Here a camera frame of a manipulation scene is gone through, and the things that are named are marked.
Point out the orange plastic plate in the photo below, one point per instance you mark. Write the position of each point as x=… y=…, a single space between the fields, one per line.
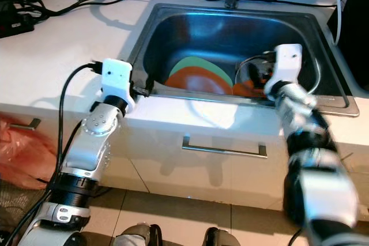
x=199 y=80

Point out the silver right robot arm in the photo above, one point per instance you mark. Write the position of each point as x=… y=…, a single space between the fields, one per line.
x=317 y=159

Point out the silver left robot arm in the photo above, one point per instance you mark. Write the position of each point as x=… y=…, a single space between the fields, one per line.
x=92 y=148

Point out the white kitchen cabinet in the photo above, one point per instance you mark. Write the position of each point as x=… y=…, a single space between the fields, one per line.
x=179 y=177

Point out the green plastic plate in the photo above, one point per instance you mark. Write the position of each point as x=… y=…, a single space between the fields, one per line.
x=193 y=61

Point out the stainless steel sink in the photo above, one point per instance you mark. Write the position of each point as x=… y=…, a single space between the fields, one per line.
x=213 y=30

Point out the black appliance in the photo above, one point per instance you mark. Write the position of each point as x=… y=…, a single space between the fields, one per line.
x=356 y=27

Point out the black power strip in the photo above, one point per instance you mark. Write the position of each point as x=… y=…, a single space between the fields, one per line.
x=16 y=22

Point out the red plastic bag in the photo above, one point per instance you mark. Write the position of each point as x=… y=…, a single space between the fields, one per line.
x=29 y=151

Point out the robot left leg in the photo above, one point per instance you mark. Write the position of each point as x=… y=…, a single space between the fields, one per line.
x=137 y=234

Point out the robot leg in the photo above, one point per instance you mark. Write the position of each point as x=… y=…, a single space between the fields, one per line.
x=137 y=234
x=220 y=237

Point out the robot right leg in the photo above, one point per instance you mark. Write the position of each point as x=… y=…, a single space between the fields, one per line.
x=220 y=237

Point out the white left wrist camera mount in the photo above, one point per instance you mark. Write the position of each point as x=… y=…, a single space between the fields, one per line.
x=117 y=82

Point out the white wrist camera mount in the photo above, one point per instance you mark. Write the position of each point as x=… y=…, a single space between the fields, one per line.
x=287 y=64
x=117 y=82

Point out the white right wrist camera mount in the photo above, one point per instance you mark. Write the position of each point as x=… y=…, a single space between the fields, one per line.
x=287 y=64

